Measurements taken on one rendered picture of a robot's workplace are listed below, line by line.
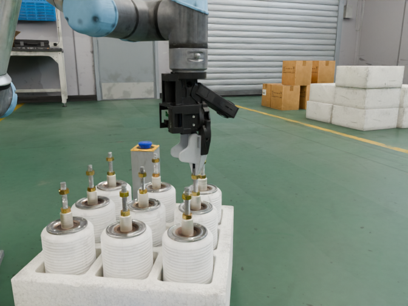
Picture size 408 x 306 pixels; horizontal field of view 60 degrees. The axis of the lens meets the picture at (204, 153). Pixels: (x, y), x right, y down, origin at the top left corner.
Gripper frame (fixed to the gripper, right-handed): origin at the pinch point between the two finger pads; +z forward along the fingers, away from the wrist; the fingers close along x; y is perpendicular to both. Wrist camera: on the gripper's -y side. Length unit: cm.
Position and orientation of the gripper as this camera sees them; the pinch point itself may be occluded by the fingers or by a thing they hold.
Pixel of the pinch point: (198, 167)
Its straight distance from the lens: 75.4
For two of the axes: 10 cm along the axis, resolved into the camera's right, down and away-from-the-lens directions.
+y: -8.8, 1.1, -4.5
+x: 4.7, 2.2, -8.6
